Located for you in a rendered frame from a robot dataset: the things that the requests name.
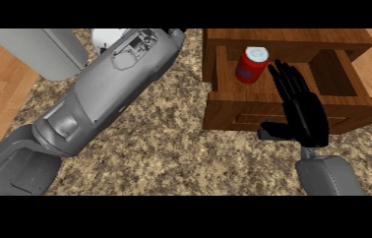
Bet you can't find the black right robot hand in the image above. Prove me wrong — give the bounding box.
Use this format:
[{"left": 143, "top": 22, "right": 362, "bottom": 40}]
[{"left": 259, "top": 58, "right": 331, "bottom": 149}]

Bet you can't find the brown wooden drawer front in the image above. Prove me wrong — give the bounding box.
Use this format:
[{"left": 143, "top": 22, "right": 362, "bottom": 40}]
[{"left": 201, "top": 91, "right": 372, "bottom": 136}]

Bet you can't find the brown wooden drawer box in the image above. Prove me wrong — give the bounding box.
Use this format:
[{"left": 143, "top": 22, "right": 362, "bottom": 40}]
[{"left": 208, "top": 44, "right": 363, "bottom": 98}]

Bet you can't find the red can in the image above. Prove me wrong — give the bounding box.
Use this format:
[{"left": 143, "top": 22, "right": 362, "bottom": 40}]
[{"left": 234, "top": 45, "right": 272, "bottom": 86}]

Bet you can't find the white appliance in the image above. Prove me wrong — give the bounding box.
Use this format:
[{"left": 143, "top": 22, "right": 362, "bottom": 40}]
[{"left": 90, "top": 28, "right": 132, "bottom": 55}]

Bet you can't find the brown wooden cabinet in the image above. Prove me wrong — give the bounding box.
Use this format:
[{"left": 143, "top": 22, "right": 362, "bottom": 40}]
[{"left": 201, "top": 28, "right": 372, "bottom": 85}]

